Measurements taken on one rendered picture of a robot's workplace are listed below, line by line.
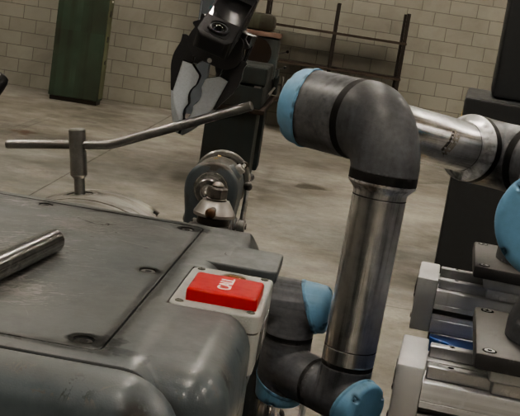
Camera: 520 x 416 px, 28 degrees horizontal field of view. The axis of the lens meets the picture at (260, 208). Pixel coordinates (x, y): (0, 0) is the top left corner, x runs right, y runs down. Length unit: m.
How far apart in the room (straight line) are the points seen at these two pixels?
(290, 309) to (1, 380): 0.90
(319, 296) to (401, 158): 0.26
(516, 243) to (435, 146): 0.58
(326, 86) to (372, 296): 0.30
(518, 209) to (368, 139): 0.36
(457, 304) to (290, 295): 0.33
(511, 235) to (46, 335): 0.55
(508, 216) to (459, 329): 0.67
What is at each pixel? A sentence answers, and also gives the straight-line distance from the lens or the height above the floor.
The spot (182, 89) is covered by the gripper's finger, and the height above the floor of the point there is 1.39.
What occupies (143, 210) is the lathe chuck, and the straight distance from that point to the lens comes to 1.36.
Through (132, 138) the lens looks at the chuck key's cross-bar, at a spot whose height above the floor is 1.32.
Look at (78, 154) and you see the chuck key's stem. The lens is 1.36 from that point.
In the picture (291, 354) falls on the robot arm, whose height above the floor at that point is 1.01.
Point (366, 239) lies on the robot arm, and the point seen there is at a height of 1.22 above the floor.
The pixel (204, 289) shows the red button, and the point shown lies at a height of 1.27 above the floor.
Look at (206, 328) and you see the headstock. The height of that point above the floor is 1.25.
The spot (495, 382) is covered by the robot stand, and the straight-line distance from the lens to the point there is 1.26.
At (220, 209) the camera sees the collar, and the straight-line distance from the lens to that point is 1.92.
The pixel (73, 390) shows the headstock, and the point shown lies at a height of 1.25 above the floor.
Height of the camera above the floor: 1.49
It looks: 10 degrees down
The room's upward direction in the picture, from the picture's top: 9 degrees clockwise
